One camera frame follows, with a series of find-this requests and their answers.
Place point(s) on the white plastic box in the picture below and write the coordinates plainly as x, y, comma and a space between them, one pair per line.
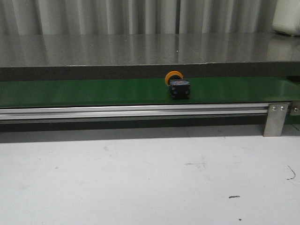
286, 18

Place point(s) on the aluminium conveyor side rail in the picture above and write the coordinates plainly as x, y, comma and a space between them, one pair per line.
44, 113

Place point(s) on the steel conveyor end plate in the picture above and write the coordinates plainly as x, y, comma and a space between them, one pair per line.
295, 108

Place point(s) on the orange push button switch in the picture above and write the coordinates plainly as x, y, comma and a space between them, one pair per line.
179, 88

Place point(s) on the green conveyor belt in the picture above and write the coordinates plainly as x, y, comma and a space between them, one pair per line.
23, 94

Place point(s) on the steel conveyor support bracket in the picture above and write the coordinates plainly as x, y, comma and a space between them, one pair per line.
275, 119

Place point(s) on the dark grey raised platform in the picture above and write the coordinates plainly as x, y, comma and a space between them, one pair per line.
142, 56

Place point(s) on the grey pleated curtain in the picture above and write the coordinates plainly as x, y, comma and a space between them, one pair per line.
80, 17

